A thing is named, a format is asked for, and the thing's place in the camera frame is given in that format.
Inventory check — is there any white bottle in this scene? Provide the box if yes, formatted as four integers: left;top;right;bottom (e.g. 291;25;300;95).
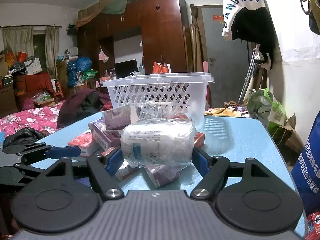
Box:
120;118;196;169

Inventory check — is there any red medicine box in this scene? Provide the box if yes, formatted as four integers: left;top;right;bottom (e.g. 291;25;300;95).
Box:
67;130;100;157

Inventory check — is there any pink floral blanket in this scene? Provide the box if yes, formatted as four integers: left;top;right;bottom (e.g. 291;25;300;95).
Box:
1;101;63;137

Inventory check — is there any mauve medicine box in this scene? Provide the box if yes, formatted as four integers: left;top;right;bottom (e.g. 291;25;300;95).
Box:
103;105;141;130

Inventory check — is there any orange yellow blanket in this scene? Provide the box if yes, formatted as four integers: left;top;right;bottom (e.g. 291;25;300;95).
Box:
204;106;250;118

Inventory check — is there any dark clothes pile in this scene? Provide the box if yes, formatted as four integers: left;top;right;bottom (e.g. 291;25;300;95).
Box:
57;88;113;128

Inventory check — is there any green shopping bag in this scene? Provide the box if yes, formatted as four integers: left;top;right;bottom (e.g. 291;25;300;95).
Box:
247;88;286;132

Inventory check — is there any white perforated plastic basket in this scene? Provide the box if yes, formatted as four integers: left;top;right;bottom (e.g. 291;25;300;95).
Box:
103;72;214;129

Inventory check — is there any blue woven bag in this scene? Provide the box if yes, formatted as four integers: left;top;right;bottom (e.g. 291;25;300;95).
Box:
291;115;320;215

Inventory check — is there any grey door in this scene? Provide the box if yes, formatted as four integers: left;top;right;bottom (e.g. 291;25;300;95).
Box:
201;5;251;107

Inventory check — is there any red white hanging bag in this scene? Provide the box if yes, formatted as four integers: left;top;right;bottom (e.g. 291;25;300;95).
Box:
152;62;171;74

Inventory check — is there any white black hanging jacket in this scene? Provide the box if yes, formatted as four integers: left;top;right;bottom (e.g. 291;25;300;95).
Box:
222;0;276;70

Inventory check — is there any dark red wooden wardrobe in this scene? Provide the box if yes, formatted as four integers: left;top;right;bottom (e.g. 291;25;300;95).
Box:
77;0;193;74

